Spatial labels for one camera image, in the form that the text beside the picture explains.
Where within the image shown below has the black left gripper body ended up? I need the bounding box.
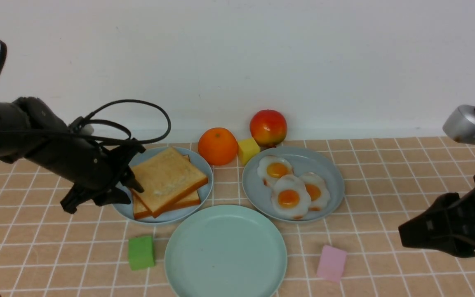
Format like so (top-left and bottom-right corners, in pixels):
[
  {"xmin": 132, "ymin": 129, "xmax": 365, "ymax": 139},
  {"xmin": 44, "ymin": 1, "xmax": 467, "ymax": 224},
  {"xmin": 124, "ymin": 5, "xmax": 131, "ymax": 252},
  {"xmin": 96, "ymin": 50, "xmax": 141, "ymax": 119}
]
[{"xmin": 25, "ymin": 138, "xmax": 145, "ymax": 191}]

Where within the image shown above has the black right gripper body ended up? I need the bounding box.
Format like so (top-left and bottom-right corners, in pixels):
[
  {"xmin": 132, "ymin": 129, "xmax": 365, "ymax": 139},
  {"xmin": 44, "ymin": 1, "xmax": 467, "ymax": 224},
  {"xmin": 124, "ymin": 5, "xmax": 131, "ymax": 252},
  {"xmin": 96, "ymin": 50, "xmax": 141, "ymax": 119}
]
[{"xmin": 398, "ymin": 175, "xmax": 475, "ymax": 258}]

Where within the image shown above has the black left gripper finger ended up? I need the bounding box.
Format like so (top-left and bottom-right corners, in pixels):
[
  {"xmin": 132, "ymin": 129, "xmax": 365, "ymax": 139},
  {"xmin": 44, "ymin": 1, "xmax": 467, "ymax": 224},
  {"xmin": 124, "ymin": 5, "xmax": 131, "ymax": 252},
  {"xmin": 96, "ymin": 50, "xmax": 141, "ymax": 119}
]
[
  {"xmin": 94, "ymin": 167, "xmax": 145, "ymax": 206},
  {"xmin": 60, "ymin": 185, "xmax": 94, "ymax": 214}
]

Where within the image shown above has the toast slice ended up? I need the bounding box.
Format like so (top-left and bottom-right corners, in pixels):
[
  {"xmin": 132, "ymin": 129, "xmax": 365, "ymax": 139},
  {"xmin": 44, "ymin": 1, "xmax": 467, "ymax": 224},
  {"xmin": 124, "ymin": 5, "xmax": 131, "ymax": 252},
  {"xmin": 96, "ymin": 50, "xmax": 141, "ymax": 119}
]
[
  {"xmin": 132, "ymin": 155, "xmax": 201, "ymax": 220},
  {"xmin": 130, "ymin": 147, "xmax": 209, "ymax": 218}
]

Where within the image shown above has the fried egg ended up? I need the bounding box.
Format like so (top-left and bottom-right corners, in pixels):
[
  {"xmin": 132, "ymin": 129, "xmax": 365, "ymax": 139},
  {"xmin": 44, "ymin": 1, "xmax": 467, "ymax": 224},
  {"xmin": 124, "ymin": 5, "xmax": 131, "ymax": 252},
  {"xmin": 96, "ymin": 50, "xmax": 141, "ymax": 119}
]
[
  {"xmin": 299, "ymin": 172, "xmax": 331, "ymax": 211},
  {"xmin": 271, "ymin": 174, "xmax": 312, "ymax": 220},
  {"xmin": 256, "ymin": 155, "xmax": 294, "ymax": 188}
]

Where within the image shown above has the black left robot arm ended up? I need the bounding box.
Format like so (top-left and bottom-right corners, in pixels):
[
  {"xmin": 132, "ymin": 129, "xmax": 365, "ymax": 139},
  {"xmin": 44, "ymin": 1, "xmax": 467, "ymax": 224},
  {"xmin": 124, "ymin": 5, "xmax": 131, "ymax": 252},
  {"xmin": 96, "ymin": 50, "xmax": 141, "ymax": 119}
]
[{"xmin": 0, "ymin": 97, "xmax": 144, "ymax": 214}]

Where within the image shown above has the light blue bread plate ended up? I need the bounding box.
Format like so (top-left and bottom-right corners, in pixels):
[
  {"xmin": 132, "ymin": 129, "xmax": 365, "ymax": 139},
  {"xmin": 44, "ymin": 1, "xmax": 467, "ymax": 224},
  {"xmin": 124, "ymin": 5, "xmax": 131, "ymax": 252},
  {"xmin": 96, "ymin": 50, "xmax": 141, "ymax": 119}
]
[{"xmin": 113, "ymin": 146, "xmax": 213, "ymax": 225}]

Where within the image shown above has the green cube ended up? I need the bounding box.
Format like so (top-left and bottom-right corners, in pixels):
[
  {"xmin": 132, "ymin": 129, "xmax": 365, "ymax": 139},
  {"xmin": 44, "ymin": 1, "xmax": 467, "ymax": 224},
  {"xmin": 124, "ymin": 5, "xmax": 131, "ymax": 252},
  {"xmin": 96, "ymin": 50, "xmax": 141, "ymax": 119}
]
[{"xmin": 127, "ymin": 235, "xmax": 156, "ymax": 271}]

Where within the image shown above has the orange fruit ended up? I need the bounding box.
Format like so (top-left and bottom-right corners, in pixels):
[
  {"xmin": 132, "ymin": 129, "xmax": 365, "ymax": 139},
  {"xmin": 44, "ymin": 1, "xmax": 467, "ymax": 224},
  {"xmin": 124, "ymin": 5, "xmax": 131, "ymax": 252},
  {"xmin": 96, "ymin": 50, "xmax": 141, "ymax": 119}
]
[{"xmin": 198, "ymin": 127, "xmax": 239, "ymax": 166}]

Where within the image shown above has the mint green front plate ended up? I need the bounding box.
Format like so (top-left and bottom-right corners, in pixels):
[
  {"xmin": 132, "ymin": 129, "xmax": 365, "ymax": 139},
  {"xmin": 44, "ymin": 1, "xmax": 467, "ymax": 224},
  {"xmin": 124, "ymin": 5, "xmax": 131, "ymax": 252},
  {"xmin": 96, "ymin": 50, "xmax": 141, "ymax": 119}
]
[{"xmin": 164, "ymin": 205, "xmax": 288, "ymax": 297}]

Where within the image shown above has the pink cube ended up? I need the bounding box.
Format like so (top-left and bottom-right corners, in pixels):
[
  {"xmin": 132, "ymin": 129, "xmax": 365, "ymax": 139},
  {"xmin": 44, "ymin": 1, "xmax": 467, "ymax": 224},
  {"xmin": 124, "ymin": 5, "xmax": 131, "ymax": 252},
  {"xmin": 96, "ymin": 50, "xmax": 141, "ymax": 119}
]
[{"xmin": 316, "ymin": 245, "xmax": 347, "ymax": 283}]

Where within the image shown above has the yellow cube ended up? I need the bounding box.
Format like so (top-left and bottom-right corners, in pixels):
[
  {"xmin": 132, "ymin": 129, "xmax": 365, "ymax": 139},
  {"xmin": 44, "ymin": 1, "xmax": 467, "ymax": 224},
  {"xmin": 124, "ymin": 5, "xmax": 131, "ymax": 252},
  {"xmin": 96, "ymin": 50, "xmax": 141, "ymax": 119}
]
[{"xmin": 237, "ymin": 137, "xmax": 261, "ymax": 166}]

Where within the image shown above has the red yellow apple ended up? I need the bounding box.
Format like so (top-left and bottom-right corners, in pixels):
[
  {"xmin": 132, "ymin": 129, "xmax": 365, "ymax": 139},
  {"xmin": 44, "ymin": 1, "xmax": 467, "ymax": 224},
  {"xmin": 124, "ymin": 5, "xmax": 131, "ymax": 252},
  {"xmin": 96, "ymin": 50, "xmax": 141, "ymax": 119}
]
[{"xmin": 249, "ymin": 109, "xmax": 288, "ymax": 147}]

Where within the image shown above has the grey-blue egg plate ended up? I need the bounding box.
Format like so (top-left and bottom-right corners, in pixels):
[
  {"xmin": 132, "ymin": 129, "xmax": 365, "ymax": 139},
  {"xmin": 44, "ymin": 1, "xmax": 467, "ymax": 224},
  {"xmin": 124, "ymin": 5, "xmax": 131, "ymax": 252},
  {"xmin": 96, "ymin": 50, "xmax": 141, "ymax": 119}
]
[{"xmin": 242, "ymin": 146, "xmax": 345, "ymax": 224}]

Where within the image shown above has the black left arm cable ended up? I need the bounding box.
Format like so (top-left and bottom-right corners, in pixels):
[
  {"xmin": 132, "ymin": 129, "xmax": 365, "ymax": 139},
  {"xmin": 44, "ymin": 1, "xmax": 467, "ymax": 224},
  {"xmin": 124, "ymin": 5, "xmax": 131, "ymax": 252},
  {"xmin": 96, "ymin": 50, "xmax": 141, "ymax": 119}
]
[{"xmin": 0, "ymin": 38, "xmax": 172, "ymax": 297}]

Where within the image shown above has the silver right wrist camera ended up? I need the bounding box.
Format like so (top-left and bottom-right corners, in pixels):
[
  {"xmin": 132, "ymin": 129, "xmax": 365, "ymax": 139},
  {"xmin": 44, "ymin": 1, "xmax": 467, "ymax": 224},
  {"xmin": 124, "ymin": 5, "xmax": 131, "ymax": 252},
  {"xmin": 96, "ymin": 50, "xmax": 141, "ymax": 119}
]
[{"xmin": 442, "ymin": 104, "xmax": 475, "ymax": 149}]

